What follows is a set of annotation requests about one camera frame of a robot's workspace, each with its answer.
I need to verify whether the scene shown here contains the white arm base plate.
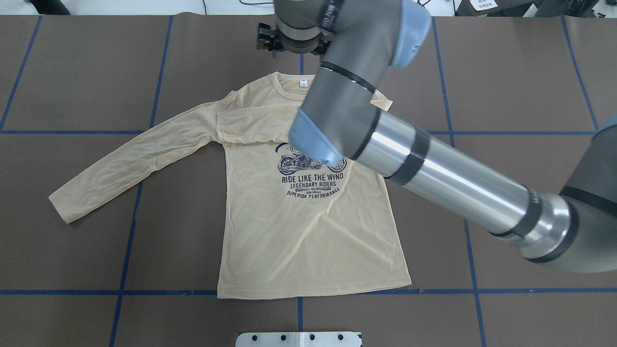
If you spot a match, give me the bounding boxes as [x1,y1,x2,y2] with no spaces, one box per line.
[235,331,363,347]

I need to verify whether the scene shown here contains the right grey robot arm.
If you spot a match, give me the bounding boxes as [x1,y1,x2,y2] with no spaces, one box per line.
[256,0,617,274]

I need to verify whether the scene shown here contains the cream long-sleeve graphic shirt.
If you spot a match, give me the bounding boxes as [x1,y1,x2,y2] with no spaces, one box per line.
[49,72,412,300]

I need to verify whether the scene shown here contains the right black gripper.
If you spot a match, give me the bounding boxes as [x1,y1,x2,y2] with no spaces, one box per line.
[256,23,332,54]

